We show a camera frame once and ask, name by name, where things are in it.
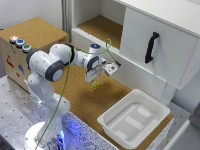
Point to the white plastic box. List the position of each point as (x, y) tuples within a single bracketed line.
[(133, 118)]

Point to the green button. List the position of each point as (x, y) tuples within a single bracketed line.
[(26, 47)]

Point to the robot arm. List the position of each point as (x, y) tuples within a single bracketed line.
[(45, 65)]

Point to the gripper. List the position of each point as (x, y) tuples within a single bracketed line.
[(96, 71)]

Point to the white cabinet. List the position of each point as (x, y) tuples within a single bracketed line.
[(140, 43)]

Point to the yellow block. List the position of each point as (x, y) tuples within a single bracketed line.
[(95, 85)]

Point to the blue button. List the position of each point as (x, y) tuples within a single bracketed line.
[(20, 42)]

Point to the white sliding door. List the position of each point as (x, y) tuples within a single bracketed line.
[(156, 45)]

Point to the wooden drawer box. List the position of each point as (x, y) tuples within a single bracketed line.
[(25, 41)]

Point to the red button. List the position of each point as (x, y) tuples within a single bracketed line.
[(13, 38)]

